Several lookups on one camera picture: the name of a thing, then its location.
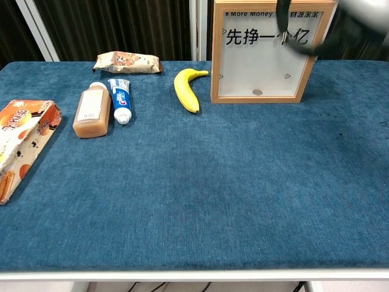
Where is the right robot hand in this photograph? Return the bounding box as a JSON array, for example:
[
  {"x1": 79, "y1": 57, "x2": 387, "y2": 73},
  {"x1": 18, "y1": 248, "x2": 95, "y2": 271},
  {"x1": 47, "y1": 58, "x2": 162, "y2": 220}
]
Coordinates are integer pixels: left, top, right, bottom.
[{"x1": 275, "y1": 0, "x2": 389, "y2": 57}]

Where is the dark pleated curtain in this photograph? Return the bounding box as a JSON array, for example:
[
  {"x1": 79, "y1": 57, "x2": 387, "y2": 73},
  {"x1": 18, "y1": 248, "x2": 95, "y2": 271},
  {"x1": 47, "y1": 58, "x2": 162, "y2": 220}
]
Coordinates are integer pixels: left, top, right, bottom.
[
  {"x1": 33, "y1": 0, "x2": 193, "y2": 61},
  {"x1": 315, "y1": 0, "x2": 389, "y2": 61},
  {"x1": 0, "y1": 0, "x2": 46, "y2": 70},
  {"x1": 206, "y1": 0, "x2": 215, "y2": 61}
]

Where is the yellow banana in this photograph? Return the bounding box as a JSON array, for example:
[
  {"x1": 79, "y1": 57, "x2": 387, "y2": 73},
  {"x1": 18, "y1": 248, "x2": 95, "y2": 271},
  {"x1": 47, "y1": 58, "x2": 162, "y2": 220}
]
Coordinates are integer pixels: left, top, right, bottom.
[{"x1": 173, "y1": 68, "x2": 210, "y2": 114}]

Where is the brown bear snack wrapper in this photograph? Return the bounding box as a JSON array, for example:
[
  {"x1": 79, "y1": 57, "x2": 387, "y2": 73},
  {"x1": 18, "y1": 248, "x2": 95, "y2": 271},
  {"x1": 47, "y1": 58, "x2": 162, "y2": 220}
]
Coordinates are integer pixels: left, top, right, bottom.
[{"x1": 92, "y1": 50, "x2": 164, "y2": 75}]

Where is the blue fabric table cloth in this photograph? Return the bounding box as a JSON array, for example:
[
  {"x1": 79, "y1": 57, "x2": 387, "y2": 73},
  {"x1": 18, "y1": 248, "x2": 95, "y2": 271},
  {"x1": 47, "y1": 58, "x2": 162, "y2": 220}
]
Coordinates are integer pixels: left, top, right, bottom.
[{"x1": 0, "y1": 60, "x2": 389, "y2": 273}]

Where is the blue white toothpaste tube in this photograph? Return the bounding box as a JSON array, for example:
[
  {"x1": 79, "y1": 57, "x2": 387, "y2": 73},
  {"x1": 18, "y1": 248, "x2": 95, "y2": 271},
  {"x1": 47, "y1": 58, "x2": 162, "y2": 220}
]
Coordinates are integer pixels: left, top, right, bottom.
[{"x1": 108, "y1": 78, "x2": 133, "y2": 125}]

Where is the brown drink bottle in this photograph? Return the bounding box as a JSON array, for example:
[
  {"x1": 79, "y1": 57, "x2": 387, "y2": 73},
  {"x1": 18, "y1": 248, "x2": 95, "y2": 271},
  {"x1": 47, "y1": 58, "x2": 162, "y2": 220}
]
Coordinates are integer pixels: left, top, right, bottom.
[{"x1": 72, "y1": 82, "x2": 112, "y2": 139}]

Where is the white table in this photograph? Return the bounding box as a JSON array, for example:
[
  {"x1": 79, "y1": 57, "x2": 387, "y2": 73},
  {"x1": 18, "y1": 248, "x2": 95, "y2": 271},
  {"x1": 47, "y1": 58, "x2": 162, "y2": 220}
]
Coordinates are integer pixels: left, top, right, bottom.
[{"x1": 0, "y1": 269, "x2": 389, "y2": 292}]

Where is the orange biscuit box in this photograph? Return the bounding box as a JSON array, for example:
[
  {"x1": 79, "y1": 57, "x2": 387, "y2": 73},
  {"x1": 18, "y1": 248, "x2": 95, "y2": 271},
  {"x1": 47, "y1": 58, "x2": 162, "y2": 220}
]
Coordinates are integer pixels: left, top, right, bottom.
[{"x1": 0, "y1": 99, "x2": 63, "y2": 206}]

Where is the wooden framed money box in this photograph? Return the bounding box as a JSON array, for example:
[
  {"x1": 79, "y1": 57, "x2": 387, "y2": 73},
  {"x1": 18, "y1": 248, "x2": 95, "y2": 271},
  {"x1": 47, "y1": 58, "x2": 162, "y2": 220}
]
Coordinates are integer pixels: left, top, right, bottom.
[{"x1": 210, "y1": 0, "x2": 339, "y2": 104}]

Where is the grey metal frame post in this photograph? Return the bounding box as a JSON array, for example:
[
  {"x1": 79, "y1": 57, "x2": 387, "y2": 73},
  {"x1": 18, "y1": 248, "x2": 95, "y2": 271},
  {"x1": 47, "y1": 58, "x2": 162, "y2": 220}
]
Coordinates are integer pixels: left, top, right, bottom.
[
  {"x1": 188, "y1": 0, "x2": 208, "y2": 61},
  {"x1": 15, "y1": 0, "x2": 60, "y2": 62}
]

